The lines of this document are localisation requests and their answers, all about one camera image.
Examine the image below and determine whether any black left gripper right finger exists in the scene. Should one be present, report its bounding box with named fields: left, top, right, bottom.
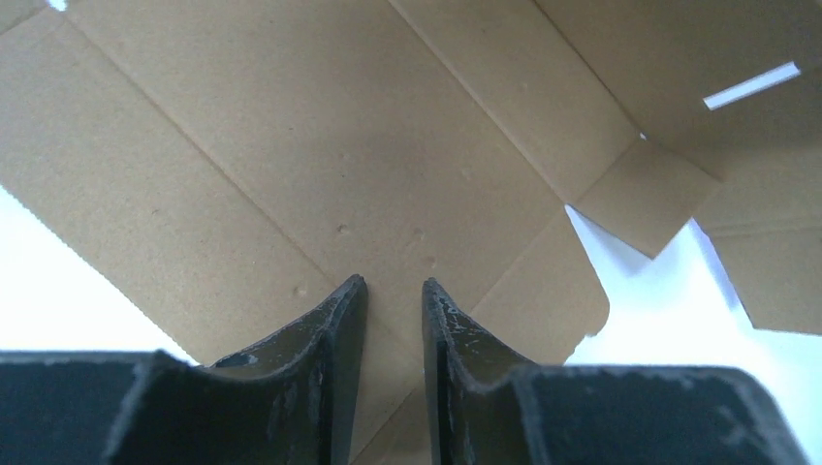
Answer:
left=421, top=278, right=808, bottom=464

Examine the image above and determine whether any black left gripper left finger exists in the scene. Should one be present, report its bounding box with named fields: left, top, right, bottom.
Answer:
left=1, top=274, right=368, bottom=464

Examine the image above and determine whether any brown cardboard box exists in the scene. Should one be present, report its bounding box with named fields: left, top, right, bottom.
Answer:
left=1, top=1, right=821, bottom=464

